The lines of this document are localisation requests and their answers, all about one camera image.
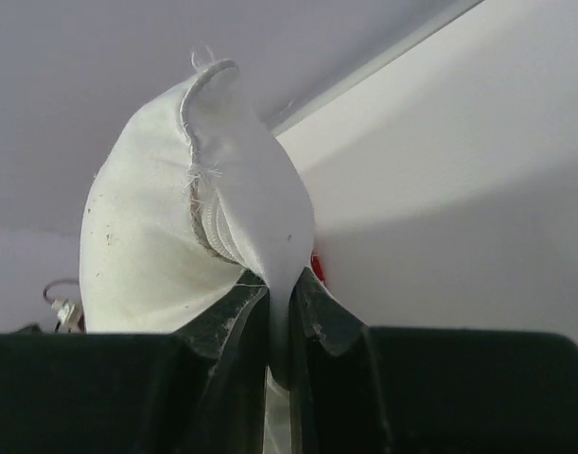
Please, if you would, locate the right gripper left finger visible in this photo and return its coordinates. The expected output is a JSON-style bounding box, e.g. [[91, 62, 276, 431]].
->
[[0, 272, 269, 453]]

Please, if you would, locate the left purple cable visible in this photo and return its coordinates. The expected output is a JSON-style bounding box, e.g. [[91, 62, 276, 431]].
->
[[42, 277, 84, 332]]

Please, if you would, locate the white pillow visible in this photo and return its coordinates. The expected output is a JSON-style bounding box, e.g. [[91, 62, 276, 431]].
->
[[79, 60, 314, 453]]

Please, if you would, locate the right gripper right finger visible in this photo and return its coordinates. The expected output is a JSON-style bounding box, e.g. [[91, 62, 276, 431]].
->
[[289, 270, 578, 453]]

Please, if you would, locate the red printed pillowcase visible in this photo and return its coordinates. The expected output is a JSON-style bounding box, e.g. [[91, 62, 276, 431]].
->
[[310, 252, 326, 286]]

